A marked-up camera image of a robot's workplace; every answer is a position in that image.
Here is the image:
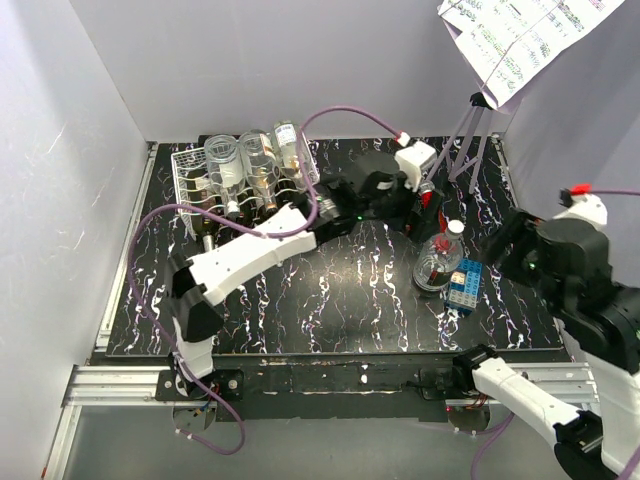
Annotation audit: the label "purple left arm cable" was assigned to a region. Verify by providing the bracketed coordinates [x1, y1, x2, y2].
[127, 104, 411, 456]

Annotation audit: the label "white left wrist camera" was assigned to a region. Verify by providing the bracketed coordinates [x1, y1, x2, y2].
[394, 131, 437, 192]

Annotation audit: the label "purple tripod stand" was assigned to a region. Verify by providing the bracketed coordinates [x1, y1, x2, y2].
[426, 92, 494, 195]

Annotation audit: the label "red glitter tube bottle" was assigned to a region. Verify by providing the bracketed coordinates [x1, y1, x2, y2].
[418, 180, 435, 208]

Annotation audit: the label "clear round glass bottle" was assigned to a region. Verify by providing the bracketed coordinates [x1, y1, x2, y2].
[272, 120, 320, 187]

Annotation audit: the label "blue white toy bricks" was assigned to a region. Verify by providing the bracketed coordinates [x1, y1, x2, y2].
[444, 258, 483, 315]

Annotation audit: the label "white wire wine rack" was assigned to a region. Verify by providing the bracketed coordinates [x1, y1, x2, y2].
[171, 130, 320, 225]

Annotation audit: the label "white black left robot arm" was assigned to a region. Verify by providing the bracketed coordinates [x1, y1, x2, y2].
[165, 146, 442, 400]

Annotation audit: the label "clear bottle black cap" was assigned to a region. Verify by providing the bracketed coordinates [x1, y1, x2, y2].
[238, 129, 278, 214]

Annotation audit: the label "clear bottle white cap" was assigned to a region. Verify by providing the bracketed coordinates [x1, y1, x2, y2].
[203, 134, 245, 221]

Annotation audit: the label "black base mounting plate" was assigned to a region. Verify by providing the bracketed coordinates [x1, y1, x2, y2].
[156, 353, 491, 430]

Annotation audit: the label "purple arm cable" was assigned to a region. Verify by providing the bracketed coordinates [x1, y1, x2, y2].
[127, 104, 411, 456]
[472, 187, 640, 480]

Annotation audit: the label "dark green wine bottle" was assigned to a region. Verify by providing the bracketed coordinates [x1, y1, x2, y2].
[242, 190, 271, 225]

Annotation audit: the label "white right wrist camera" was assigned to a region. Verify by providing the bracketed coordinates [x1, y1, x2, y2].
[554, 184, 608, 231]

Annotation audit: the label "small bottle white cap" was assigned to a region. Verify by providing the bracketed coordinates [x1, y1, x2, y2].
[413, 220, 465, 292]

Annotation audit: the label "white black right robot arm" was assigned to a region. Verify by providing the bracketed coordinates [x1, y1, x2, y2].
[452, 185, 639, 479]

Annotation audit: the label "white printed paper sheets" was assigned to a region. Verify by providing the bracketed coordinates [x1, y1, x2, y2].
[438, 0, 622, 111]

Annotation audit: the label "olive green wine bottle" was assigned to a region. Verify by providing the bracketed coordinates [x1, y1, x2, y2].
[187, 168, 220, 252]

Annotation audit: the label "aluminium frame rail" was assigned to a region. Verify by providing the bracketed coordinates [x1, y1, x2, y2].
[43, 142, 626, 480]

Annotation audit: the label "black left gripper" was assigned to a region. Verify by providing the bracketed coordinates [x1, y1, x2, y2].
[358, 171, 442, 244]

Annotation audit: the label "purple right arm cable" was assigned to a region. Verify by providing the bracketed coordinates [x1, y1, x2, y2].
[472, 187, 640, 480]

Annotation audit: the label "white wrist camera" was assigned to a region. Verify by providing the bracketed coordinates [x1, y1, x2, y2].
[394, 131, 437, 192]
[554, 184, 608, 231]

